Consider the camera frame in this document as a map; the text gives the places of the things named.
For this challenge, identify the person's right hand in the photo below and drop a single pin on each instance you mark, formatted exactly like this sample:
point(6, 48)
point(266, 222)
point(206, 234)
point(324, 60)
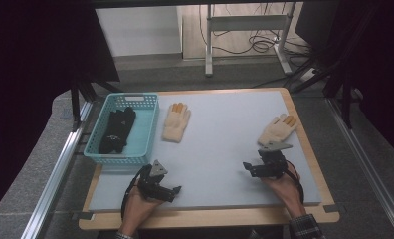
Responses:
point(288, 192)

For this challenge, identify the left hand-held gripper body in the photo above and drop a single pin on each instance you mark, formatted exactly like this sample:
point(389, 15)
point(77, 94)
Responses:
point(150, 184)

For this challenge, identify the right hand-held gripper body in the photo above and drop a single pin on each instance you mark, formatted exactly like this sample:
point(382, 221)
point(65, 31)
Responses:
point(273, 162)

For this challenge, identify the person's left hand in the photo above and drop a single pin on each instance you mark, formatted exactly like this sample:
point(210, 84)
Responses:
point(137, 212)

